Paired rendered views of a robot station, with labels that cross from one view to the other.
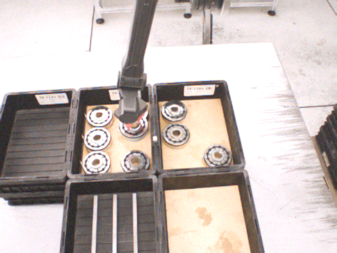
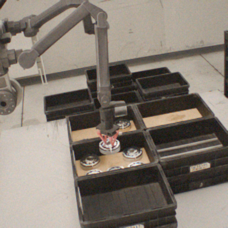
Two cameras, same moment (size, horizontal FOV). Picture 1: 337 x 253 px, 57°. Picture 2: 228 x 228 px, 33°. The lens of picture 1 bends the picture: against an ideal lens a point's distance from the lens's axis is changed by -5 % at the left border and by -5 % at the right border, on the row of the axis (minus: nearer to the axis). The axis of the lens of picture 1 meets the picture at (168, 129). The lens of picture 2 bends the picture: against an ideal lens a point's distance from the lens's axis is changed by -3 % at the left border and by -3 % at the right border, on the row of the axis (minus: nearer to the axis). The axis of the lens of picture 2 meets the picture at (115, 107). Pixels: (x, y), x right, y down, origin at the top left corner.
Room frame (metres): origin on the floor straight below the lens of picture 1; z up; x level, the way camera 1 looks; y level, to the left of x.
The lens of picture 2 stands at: (0.68, 1.78, 2.03)
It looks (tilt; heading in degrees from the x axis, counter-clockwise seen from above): 29 degrees down; 268
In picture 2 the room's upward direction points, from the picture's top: 7 degrees counter-clockwise
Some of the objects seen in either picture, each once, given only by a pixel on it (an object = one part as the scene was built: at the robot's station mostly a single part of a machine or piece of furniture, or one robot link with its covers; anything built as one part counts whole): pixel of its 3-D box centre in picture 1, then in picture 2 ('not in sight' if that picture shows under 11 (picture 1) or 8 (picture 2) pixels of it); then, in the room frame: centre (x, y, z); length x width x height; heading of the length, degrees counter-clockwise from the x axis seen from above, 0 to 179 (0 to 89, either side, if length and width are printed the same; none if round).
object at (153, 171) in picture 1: (113, 128); (111, 154); (0.67, 0.20, 0.92); 0.40 x 0.30 x 0.02; 4
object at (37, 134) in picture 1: (37, 140); (124, 202); (0.65, 0.50, 0.87); 0.40 x 0.30 x 0.11; 4
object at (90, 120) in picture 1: (99, 115); (93, 176); (0.77, 0.27, 0.86); 0.10 x 0.10 x 0.01
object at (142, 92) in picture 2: not in sight; (163, 105); (0.16, -1.19, 0.37); 0.40 x 0.30 x 0.45; 5
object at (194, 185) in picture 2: not in sight; (190, 164); (0.27, 0.17, 0.76); 0.40 x 0.30 x 0.12; 4
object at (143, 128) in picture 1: (133, 124); (109, 144); (0.68, 0.12, 0.93); 0.10 x 0.10 x 0.01
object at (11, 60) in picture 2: not in sight; (7, 57); (1.08, 0.09, 1.45); 0.09 x 0.08 x 0.12; 95
